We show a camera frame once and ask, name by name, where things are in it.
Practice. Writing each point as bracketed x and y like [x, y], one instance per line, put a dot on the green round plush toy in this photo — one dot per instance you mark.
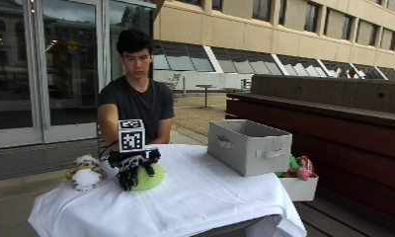
[152, 179]

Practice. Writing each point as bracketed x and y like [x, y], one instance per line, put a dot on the white brown owl plush toy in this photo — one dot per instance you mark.
[86, 174]

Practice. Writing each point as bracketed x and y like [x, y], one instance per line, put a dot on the white marker cube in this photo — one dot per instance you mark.
[132, 136]

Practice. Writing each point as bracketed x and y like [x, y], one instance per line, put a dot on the white tablecloth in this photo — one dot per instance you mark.
[198, 200]

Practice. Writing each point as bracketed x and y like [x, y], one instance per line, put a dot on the person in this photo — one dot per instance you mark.
[137, 102]

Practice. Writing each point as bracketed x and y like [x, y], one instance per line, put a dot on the grey fabric storage box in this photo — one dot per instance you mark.
[246, 148]

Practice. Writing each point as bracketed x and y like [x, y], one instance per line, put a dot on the metal chair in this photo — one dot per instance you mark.
[176, 82]

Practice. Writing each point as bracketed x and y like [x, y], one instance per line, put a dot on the white open box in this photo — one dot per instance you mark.
[300, 189]

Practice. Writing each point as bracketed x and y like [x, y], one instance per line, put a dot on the pink plush toy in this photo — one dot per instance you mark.
[302, 174]

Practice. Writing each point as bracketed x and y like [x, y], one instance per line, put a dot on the red plush toy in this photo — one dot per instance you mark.
[306, 164]

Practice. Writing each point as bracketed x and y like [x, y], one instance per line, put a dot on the glass door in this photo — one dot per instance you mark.
[45, 65]

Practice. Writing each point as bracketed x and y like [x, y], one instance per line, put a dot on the dark wooden bench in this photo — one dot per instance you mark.
[338, 138]

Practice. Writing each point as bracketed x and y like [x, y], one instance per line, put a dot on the beige building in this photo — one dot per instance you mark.
[285, 36]

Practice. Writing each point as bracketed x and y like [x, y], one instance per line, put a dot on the round pedestal table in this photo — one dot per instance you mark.
[206, 95]

